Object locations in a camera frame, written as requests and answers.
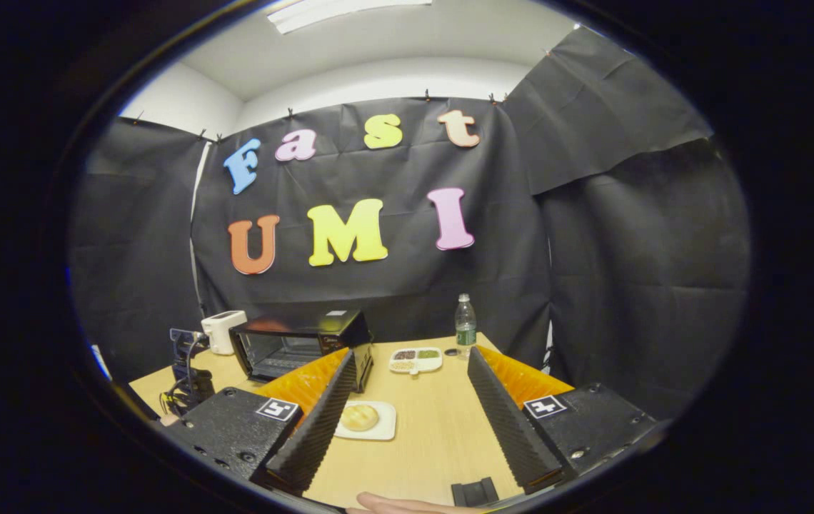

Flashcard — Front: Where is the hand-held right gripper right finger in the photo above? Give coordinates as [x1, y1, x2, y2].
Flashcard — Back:
[468, 346, 659, 495]

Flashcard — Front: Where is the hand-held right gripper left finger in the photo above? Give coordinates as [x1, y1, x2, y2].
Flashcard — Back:
[170, 348, 363, 498]

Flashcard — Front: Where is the round bread bun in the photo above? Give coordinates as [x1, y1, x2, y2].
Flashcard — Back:
[340, 404, 380, 432]

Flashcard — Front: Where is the black electric oven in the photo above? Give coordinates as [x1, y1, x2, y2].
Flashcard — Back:
[228, 309, 373, 393]

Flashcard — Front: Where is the white toaster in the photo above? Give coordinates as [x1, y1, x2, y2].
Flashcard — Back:
[201, 311, 248, 356]

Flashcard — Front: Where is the white rectangular plate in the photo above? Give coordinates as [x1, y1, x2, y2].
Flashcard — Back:
[333, 400, 398, 441]

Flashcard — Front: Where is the clear plastic water bottle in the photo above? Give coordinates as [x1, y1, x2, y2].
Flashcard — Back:
[455, 293, 478, 358]

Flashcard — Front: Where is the white divided seed dish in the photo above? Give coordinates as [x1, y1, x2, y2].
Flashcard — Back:
[388, 347, 443, 376]

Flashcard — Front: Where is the black backdrop cloth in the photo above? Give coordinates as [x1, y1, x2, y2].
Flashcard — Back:
[68, 25, 750, 422]

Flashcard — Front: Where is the long ceiling light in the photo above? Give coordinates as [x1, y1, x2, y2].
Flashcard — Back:
[266, 0, 433, 34]

